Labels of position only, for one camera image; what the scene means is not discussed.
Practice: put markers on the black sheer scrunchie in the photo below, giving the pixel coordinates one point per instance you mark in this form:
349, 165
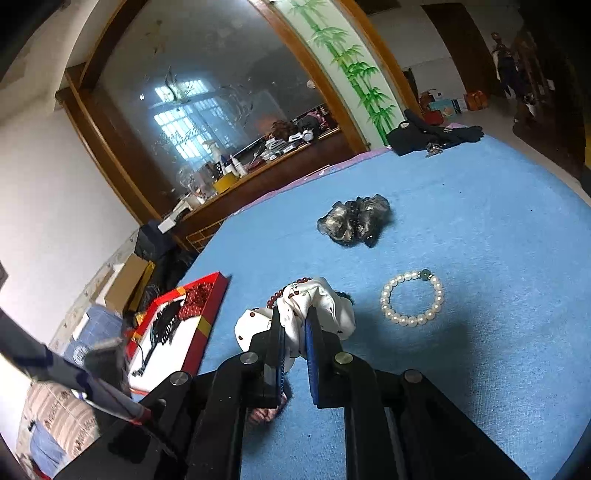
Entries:
351, 219

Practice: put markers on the dark hanging jacket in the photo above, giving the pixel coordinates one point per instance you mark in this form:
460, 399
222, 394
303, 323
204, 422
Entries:
504, 62

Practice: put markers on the red polka dot scrunchie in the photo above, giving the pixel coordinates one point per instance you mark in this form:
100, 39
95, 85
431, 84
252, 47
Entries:
196, 300

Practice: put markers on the etched wall mirror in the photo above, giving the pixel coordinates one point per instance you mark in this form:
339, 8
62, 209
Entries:
207, 69

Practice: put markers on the cardboard box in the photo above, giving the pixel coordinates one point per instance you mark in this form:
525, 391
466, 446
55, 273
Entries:
127, 281

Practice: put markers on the yellow tin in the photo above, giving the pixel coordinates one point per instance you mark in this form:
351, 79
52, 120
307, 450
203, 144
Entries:
223, 184

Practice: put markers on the patterned blanket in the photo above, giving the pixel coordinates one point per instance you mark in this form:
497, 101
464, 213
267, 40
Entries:
60, 415

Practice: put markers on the wooden cabinet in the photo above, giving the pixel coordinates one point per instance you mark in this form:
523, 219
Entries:
277, 170

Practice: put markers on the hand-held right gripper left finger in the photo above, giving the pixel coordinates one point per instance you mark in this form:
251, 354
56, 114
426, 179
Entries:
279, 364

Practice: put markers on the metal keys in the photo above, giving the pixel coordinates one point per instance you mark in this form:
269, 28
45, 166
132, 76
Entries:
434, 150

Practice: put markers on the black hair claw clip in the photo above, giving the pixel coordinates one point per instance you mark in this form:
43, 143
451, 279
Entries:
164, 323

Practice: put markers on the grey block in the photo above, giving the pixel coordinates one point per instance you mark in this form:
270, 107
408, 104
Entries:
108, 357

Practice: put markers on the black bag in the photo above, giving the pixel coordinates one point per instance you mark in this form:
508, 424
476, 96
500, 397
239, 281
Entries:
159, 249

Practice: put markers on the red plaid scrunchie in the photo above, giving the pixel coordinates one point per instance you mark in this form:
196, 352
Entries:
263, 415

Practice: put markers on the bamboo painted panel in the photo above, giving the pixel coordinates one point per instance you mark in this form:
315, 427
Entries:
351, 69

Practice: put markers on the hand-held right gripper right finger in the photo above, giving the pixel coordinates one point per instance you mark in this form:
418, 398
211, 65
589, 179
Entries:
311, 364

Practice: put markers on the white dotted scrunchie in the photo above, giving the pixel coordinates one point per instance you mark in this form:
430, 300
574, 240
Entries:
300, 300

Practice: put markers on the red jewelry box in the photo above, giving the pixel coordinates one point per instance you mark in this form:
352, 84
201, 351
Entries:
161, 360

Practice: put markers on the white blue box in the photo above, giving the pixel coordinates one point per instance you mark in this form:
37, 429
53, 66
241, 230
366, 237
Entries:
445, 104

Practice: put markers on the dark wooden door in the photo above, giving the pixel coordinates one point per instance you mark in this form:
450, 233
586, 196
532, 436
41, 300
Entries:
461, 46

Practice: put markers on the black clothing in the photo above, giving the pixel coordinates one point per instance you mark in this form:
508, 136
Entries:
429, 134

